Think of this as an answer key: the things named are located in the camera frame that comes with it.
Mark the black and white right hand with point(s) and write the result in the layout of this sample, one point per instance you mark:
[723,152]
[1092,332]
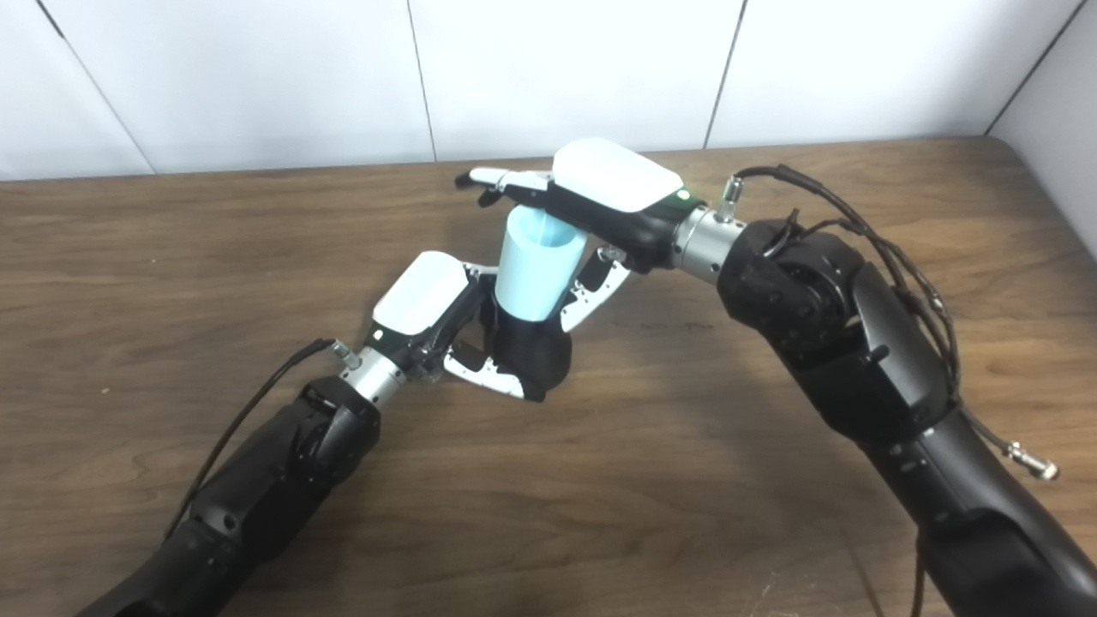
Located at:
[613,184]

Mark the black and white left hand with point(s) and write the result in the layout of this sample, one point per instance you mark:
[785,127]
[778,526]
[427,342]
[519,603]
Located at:
[420,296]

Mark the black flared nozzle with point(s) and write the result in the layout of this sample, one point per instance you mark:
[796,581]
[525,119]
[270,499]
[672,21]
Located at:
[536,356]

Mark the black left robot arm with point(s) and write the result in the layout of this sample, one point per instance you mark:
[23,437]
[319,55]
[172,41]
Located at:
[257,497]

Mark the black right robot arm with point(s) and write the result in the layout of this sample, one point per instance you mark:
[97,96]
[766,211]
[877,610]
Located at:
[866,360]

